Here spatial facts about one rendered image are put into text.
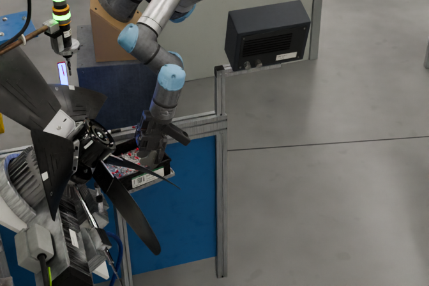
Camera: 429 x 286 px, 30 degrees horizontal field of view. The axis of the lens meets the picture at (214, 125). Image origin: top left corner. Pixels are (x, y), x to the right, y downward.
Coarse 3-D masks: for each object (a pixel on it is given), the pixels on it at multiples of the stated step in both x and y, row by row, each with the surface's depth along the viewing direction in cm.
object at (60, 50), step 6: (42, 24) 204; (48, 24) 203; (54, 24) 203; (48, 30) 204; (54, 30) 204; (60, 30) 205; (54, 36) 204; (60, 36) 207; (54, 42) 208; (60, 42) 207; (72, 42) 213; (78, 42) 213; (54, 48) 209; (60, 48) 208; (66, 48) 210; (72, 48) 210; (78, 48) 211; (60, 54) 210; (66, 54) 210
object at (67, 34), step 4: (68, 24) 207; (60, 28) 207; (64, 28) 207; (68, 28) 208; (64, 32) 207; (68, 32) 208; (64, 36) 208; (68, 36) 209; (64, 40) 209; (68, 40) 210; (64, 44) 210; (68, 44) 210; (64, 56) 213; (68, 56) 213
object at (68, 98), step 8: (64, 88) 247; (80, 88) 250; (56, 96) 242; (64, 96) 242; (72, 96) 243; (80, 96) 244; (88, 96) 246; (96, 96) 248; (104, 96) 251; (64, 104) 239; (72, 104) 239; (80, 104) 239; (88, 104) 240; (96, 104) 242; (72, 112) 235; (80, 112) 235; (88, 112) 235; (96, 112) 237; (80, 120) 231
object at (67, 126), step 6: (60, 114) 219; (66, 114) 220; (54, 120) 218; (60, 120) 219; (66, 120) 220; (72, 120) 221; (48, 126) 217; (54, 126) 218; (66, 126) 220; (72, 126) 221; (48, 132) 217; (54, 132) 218; (60, 132) 219; (66, 132) 220
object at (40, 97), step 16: (16, 48) 218; (0, 64) 212; (16, 64) 215; (32, 64) 219; (0, 80) 210; (16, 80) 213; (32, 80) 216; (0, 96) 209; (16, 96) 212; (32, 96) 215; (48, 96) 218; (0, 112) 209; (16, 112) 212; (32, 112) 214; (48, 112) 217
